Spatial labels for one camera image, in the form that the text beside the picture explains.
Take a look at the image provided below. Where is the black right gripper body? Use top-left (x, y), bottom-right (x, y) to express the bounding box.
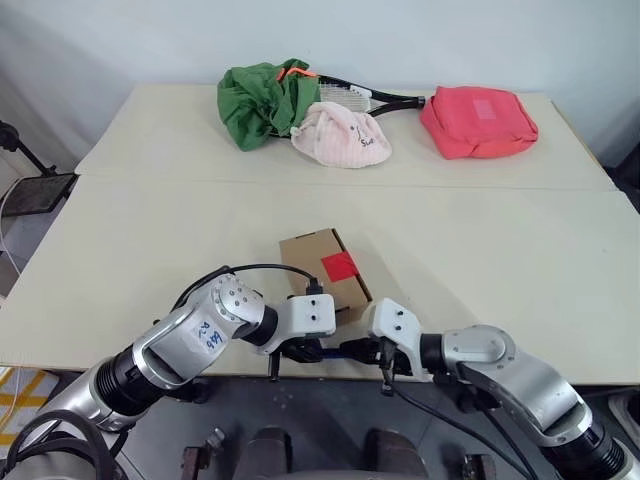
top-left (370, 337), bottom-right (417, 377)

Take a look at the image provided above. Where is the black tennis racket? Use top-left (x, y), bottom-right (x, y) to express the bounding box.
top-left (264, 73), bottom-right (427, 139)

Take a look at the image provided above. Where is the red tape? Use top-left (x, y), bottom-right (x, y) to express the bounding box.
top-left (322, 252), bottom-right (359, 285)

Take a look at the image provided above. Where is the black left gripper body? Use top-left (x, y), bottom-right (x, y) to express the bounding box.
top-left (268, 333), bottom-right (314, 384)

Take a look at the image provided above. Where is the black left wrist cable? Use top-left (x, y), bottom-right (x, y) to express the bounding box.
top-left (171, 263), bottom-right (325, 314)

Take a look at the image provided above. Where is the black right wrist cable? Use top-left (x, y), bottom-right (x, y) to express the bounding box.
top-left (380, 349), bottom-right (540, 480)

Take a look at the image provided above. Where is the orange strap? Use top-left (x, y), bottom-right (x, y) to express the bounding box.
top-left (275, 66), bottom-right (318, 84)

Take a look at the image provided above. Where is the pink striped towel cap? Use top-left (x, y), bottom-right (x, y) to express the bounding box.
top-left (290, 101), bottom-right (393, 170)

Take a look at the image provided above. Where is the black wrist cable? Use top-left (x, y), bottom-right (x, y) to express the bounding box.
top-left (380, 349), bottom-right (540, 480)
top-left (171, 263), bottom-right (325, 314)

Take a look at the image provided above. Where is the red fabric pouch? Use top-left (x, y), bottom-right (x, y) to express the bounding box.
top-left (418, 85), bottom-right (540, 161)

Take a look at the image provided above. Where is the yellow floor tape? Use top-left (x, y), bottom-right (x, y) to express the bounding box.
top-left (0, 368), bottom-right (57, 447)

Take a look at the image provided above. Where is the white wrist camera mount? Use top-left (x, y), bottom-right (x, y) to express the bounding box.
top-left (272, 293), bottom-right (337, 354)
top-left (367, 298), bottom-right (427, 375)

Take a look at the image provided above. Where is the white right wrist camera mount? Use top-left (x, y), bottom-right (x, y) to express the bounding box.
top-left (367, 298), bottom-right (427, 375)

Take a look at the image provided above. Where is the brown cardboard box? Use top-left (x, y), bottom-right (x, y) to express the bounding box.
top-left (278, 226), bottom-right (374, 326)

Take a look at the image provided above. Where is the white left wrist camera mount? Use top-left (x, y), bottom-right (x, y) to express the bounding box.
top-left (272, 293), bottom-right (337, 354)

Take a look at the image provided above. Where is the thick black cable bundle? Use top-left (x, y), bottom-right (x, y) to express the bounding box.
top-left (0, 408), bottom-right (129, 480)

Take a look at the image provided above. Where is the green cloth bag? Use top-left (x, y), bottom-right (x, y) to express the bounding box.
top-left (215, 58), bottom-right (322, 153)

